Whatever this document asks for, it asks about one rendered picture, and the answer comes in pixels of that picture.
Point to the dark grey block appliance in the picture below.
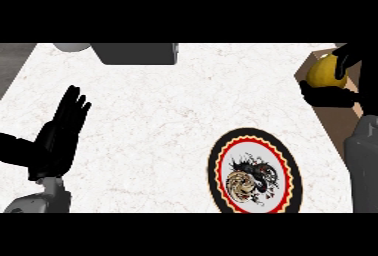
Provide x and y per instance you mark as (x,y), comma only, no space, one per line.
(137,53)

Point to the round patterned plate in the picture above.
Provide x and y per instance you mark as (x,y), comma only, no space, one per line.
(254,170)

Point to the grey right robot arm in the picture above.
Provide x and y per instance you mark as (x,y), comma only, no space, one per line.
(363,166)

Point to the pale grey round object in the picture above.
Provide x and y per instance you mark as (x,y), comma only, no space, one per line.
(71,46)

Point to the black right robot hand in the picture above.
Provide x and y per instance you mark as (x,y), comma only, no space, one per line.
(340,93)

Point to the yellow lemon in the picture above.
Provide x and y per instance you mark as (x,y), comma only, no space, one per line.
(322,73)

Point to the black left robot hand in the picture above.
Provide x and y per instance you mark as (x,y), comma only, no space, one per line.
(56,143)

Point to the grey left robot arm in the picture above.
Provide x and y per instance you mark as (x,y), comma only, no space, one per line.
(41,200)

